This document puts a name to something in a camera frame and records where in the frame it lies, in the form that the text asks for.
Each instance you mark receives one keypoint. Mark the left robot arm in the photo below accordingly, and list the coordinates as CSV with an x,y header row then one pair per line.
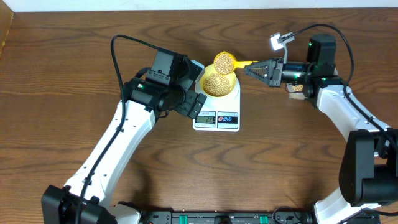
x,y
150,95

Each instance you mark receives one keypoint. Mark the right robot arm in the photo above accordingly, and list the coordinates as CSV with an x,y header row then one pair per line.
x,y
368,173

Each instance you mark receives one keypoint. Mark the white digital kitchen scale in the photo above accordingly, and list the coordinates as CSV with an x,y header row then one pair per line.
x,y
220,113

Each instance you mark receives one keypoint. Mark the clear container of soybeans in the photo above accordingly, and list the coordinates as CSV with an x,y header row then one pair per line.
x,y
297,90

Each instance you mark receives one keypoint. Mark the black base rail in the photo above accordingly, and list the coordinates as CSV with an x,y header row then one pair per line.
x,y
283,216

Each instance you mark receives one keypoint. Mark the yellow plastic bowl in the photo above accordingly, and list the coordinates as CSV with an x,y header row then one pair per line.
x,y
216,84

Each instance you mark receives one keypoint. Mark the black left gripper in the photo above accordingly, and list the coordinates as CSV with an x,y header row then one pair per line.
x,y
188,108

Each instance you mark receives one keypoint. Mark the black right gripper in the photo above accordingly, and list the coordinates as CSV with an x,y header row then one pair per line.
x,y
273,81

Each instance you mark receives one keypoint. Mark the yellow plastic measuring scoop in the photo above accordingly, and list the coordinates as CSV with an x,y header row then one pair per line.
x,y
225,63

